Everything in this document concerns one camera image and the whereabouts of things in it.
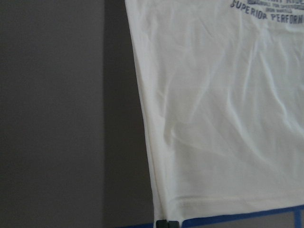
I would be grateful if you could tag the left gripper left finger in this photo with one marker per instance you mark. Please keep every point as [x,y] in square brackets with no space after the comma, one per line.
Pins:
[161,224]

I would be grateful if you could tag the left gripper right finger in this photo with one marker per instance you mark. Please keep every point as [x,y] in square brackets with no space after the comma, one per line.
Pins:
[173,224]

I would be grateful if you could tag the cream long sleeve shirt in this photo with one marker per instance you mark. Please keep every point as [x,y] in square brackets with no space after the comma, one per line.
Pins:
[221,85]

